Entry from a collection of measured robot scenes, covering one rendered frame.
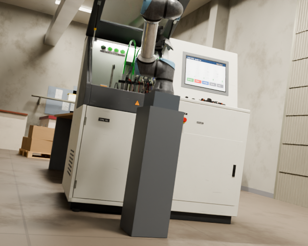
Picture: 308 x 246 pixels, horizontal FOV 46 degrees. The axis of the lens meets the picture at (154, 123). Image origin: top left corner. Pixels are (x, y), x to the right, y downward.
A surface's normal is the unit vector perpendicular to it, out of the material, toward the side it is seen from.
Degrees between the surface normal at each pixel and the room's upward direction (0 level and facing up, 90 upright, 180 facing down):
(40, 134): 90
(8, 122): 90
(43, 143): 90
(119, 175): 90
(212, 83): 76
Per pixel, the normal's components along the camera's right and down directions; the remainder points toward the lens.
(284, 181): -0.92, -0.15
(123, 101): 0.29, -0.02
